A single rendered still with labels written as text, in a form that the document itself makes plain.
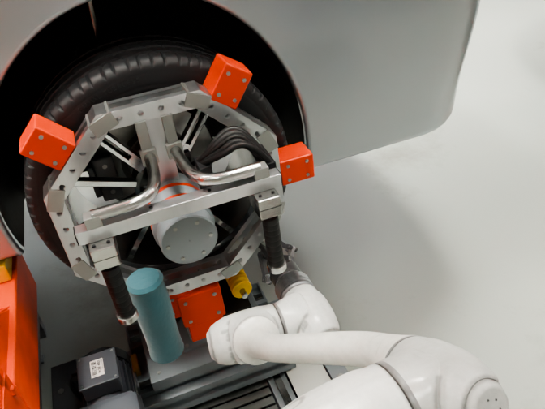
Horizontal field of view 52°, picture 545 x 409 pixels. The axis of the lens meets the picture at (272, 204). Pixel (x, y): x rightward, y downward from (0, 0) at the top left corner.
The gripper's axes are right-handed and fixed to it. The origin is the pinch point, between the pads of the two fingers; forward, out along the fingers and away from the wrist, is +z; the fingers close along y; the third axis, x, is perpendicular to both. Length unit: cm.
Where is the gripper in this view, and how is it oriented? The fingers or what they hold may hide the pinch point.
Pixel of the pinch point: (263, 236)
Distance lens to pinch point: 154.0
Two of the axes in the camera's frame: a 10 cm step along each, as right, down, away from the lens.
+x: -7.4, -3.7, -5.7
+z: -3.5, -5.2, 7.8
